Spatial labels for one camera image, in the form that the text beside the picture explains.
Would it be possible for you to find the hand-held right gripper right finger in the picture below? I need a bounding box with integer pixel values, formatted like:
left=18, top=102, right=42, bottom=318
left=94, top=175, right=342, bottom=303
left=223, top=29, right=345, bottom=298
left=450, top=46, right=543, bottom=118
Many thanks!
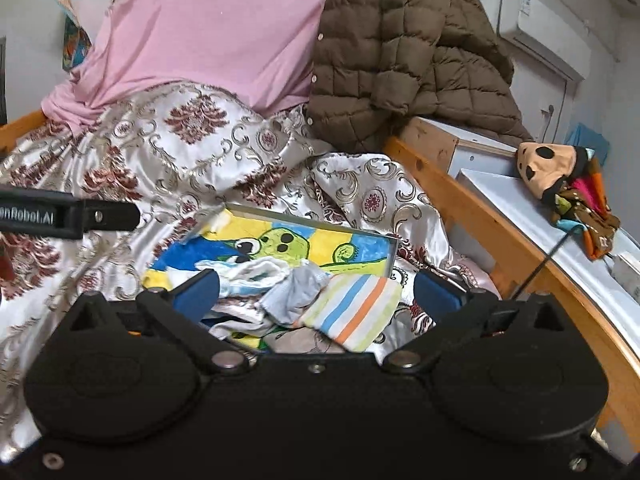
left=382, top=269, right=574, bottom=377

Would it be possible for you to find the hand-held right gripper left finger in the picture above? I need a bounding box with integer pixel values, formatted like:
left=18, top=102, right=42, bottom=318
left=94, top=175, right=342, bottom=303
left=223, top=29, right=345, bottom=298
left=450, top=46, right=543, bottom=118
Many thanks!
left=66, top=268, right=249, bottom=377

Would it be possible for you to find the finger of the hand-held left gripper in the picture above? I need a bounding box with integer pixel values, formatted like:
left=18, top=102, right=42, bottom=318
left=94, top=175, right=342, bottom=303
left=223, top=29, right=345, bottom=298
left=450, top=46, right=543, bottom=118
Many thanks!
left=81, top=199, right=142, bottom=234

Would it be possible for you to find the white blue striped sock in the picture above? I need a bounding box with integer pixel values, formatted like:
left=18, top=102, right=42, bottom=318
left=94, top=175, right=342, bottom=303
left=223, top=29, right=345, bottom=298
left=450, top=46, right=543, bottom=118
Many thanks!
left=194, top=255, right=292, bottom=339

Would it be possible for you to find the yellow blue orange striped sock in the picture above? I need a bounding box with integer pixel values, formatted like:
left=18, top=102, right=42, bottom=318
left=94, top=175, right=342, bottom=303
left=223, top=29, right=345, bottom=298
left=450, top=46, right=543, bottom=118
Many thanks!
left=292, top=273, right=404, bottom=353

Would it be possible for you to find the cartoon painted tray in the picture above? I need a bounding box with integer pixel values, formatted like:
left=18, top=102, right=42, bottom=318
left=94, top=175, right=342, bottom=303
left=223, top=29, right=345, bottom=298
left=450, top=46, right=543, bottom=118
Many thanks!
left=142, top=203, right=400, bottom=356

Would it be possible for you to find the beige sock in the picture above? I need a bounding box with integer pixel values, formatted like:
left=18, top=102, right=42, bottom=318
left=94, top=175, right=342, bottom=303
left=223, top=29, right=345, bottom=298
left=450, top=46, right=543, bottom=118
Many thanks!
left=272, top=326, right=347, bottom=355

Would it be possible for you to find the floral satin blanket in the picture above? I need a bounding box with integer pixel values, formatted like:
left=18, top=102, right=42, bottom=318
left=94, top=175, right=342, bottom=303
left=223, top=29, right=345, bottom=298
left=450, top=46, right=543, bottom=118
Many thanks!
left=0, top=82, right=501, bottom=457

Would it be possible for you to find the plywood box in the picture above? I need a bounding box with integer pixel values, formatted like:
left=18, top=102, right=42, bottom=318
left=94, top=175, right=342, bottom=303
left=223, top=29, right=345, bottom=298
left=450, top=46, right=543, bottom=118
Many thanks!
left=399, top=115, right=521, bottom=179

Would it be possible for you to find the colourful plush toy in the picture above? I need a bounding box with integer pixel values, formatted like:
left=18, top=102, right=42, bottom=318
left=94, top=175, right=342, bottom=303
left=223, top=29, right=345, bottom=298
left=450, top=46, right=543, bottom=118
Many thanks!
left=515, top=141, right=621, bottom=261

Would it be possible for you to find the white foam block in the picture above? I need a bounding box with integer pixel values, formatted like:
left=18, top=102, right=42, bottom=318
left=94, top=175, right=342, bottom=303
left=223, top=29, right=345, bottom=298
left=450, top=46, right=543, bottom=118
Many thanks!
left=609, top=252, right=640, bottom=304

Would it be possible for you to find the pink cloth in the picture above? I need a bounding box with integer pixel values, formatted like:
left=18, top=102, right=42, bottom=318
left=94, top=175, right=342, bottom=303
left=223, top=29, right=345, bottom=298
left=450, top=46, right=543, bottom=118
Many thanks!
left=41, top=0, right=369, bottom=134

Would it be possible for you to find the blue towel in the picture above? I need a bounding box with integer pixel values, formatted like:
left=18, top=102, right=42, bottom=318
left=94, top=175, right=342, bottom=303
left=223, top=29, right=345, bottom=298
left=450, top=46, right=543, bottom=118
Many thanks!
left=564, top=122, right=611, bottom=167

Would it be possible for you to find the brown quilted jacket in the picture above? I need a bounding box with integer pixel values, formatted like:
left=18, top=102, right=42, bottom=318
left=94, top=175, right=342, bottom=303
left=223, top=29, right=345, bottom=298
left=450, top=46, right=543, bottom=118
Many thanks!
left=304, top=0, right=536, bottom=156

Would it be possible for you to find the white air conditioner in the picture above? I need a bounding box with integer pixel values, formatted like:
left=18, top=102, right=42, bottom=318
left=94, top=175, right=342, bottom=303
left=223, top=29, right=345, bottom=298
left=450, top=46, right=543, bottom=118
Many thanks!
left=497, top=0, right=592, bottom=81

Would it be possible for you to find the wooden bed rail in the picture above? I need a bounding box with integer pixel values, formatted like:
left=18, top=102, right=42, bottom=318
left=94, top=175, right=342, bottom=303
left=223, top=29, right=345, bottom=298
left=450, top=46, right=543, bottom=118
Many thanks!
left=454, top=167, right=640, bottom=377

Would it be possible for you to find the black cable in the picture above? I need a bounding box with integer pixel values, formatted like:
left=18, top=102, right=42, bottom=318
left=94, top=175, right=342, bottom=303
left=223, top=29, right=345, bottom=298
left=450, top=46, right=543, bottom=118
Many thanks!
left=514, top=227, right=584, bottom=302

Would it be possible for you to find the colourful wall poster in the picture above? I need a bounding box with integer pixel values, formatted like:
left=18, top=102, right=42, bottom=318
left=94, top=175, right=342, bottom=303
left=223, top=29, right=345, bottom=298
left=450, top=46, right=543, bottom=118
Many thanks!
left=57, top=0, right=94, bottom=72

